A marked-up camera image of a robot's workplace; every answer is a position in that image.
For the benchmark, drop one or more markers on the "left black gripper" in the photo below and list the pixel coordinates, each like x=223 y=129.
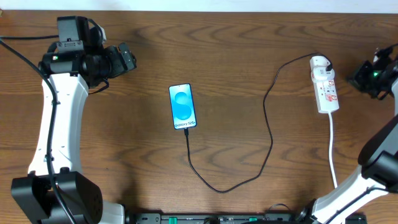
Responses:
x=125 y=56

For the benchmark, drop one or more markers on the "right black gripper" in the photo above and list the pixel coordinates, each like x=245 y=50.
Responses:
x=359 y=76

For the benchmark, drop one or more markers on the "blue Galaxy S25 smartphone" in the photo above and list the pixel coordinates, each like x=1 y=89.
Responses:
x=182 y=106

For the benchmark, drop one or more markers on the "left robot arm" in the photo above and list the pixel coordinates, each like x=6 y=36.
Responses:
x=76 y=65

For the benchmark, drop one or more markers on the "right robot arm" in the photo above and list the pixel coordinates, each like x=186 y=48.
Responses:
x=376 y=173

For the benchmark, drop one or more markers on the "white USB charger plug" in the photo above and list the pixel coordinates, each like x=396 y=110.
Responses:
x=319 y=61

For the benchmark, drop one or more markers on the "white power strip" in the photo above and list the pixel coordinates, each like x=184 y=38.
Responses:
x=325 y=90

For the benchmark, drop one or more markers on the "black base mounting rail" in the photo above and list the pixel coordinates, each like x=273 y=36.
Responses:
x=156 y=218

